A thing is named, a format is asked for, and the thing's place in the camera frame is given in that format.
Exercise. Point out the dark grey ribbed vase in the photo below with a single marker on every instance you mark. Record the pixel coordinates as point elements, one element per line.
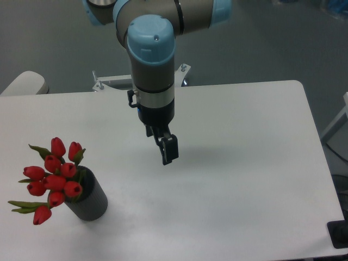
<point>93,202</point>

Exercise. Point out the blue plastic bag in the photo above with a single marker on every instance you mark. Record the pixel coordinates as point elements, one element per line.
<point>335,8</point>

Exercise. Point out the white metal mounting frame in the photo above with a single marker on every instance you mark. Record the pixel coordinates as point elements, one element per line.
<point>125,82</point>

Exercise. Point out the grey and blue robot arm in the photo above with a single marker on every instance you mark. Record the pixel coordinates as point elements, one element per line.
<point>147,30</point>

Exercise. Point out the black device at table edge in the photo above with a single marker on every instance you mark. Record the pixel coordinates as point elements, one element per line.
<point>338,233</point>

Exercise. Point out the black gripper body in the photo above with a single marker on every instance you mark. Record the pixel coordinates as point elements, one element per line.
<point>154,109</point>

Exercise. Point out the white furniture at right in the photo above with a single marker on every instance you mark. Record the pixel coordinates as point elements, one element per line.
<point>338,121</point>

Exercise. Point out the red tulip bouquet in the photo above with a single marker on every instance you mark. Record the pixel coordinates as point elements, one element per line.
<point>61,177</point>

